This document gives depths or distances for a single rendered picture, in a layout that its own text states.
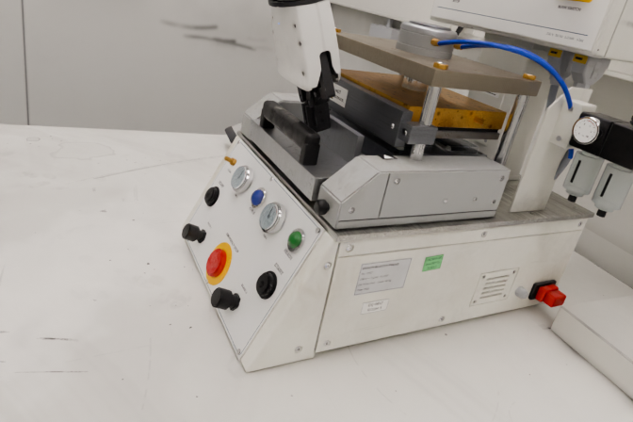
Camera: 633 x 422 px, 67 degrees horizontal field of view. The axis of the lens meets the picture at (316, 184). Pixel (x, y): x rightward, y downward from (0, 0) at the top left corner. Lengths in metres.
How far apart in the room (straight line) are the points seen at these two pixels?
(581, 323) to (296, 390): 0.44
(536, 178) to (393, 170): 0.26
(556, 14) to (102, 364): 0.70
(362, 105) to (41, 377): 0.48
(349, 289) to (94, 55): 1.72
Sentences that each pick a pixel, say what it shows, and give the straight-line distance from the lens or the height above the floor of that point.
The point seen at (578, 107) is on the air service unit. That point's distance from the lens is 0.69.
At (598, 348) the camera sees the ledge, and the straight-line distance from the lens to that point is 0.81.
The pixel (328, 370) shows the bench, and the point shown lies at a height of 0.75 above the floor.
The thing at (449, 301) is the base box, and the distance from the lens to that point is 0.71.
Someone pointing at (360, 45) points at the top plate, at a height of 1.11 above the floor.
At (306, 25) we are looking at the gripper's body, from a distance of 0.56.
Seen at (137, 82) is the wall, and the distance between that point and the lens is 2.16.
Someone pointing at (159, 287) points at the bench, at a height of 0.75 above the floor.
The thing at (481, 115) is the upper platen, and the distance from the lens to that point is 0.68.
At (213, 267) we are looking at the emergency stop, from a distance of 0.68.
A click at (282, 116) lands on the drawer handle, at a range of 0.63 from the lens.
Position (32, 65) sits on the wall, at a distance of 2.15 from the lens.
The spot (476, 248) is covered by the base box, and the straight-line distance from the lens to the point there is 0.68.
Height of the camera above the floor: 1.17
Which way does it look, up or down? 22 degrees down
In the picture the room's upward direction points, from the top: 11 degrees clockwise
